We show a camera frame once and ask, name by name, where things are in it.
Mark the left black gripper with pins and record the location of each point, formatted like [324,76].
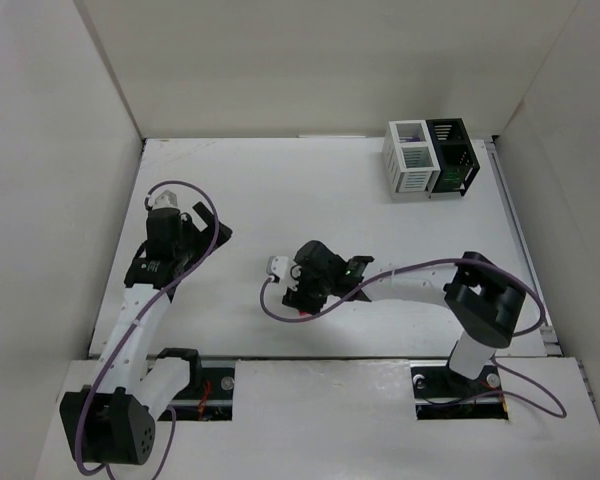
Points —
[208,230]

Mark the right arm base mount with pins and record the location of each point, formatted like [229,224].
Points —
[441,394]

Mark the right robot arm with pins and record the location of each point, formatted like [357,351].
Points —
[485,300]

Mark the white slotted container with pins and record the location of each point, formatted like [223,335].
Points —
[411,167]

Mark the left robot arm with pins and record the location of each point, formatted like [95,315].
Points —
[112,418]

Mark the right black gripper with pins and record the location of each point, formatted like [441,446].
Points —
[303,295]

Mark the black slotted container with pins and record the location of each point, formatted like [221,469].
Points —
[458,164]

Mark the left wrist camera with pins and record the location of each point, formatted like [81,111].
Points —
[166,199]

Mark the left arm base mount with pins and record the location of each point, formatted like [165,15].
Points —
[208,397]

